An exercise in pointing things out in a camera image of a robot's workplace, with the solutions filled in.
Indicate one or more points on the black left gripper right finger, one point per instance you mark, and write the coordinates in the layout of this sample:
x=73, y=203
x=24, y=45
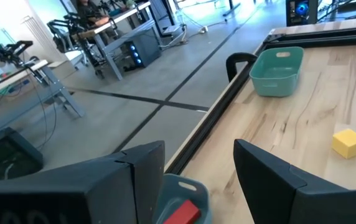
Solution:
x=290, y=193

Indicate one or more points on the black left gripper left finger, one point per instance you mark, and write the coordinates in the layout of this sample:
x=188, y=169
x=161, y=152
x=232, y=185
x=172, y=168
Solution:
x=72, y=189

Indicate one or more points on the yellow cube block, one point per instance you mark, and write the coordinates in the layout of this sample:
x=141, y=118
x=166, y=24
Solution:
x=348, y=143

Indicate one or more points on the long red block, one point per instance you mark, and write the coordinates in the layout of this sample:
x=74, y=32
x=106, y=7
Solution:
x=182, y=214

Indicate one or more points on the black background robot arm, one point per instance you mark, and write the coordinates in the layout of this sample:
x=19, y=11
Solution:
x=63, y=31
x=7, y=51

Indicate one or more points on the black computer tower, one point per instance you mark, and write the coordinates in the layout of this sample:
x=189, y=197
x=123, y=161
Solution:
x=7, y=155

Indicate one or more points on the grey workbench table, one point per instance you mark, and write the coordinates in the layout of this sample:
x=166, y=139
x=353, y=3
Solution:
x=119, y=40
x=50, y=90

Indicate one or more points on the blue plastic bin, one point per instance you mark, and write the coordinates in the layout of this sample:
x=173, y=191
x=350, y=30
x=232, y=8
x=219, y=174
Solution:
x=178, y=193

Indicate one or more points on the teal plastic bin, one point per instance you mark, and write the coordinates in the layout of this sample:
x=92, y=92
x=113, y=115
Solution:
x=276, y=73

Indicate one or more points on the computer tower with blue lights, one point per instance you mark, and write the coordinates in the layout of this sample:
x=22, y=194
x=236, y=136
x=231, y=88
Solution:
x=143, y=49

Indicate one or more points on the person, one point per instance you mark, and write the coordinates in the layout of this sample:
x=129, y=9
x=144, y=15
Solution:
x=91, y=14

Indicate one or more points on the computer tower with blue fan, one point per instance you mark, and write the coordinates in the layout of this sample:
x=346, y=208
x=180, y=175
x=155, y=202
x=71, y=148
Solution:
x=301, y=12

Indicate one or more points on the white power strip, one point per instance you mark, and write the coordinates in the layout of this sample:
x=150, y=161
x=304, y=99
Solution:
x=203, y=29

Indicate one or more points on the black aluminium table frame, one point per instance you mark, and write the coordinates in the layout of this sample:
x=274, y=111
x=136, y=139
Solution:
x=215, y=102

